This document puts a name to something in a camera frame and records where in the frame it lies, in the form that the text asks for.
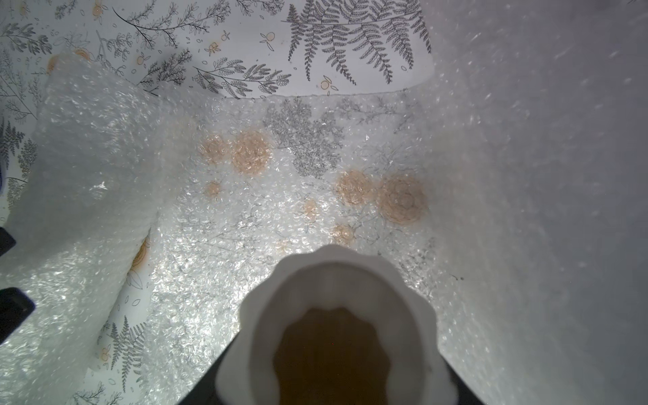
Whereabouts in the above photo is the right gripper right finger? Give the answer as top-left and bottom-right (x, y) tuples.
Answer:
(441, 357), (485, 405)

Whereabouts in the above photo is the white ribbed vase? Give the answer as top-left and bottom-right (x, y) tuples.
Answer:
(215, 245), (458, 404)

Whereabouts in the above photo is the bubble wrap sheet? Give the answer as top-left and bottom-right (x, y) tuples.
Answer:
(1, 1), (647, 404)

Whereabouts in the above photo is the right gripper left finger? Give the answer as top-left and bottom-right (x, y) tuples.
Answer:
(178, 339), (236, 405)

